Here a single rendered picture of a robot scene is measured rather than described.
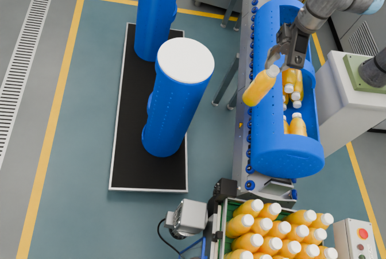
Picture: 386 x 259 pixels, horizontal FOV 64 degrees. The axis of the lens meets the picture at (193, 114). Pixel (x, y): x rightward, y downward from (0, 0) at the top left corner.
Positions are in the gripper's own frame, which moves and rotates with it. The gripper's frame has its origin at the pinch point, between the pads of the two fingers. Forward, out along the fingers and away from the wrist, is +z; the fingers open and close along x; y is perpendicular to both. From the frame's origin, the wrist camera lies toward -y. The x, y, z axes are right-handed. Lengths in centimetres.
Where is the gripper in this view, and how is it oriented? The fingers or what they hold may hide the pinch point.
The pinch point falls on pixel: (273, 70)
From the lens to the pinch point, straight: 108.0
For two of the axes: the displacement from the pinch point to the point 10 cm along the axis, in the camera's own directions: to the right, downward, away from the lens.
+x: -9.5, -2.3, -1.9
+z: -2.8, 5.0, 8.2
